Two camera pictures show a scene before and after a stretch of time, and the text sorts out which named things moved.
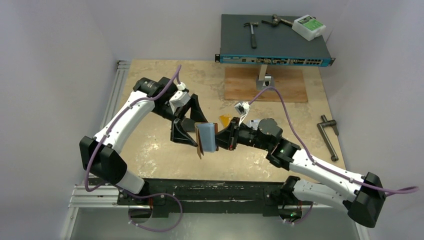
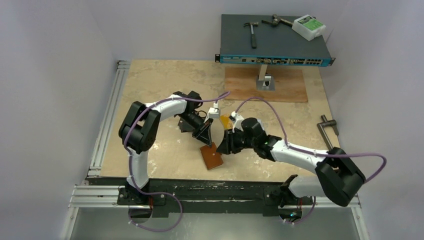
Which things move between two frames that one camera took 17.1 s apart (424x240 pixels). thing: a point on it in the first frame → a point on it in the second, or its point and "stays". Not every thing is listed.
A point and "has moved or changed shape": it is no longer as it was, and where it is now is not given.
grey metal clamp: (326, 123) stays
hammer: (253, 37) stays
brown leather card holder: (207, 137) has moved or changed shape
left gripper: (178, 133) → (203, 133)
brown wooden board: (240, 83) stays
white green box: (308, 27) stays
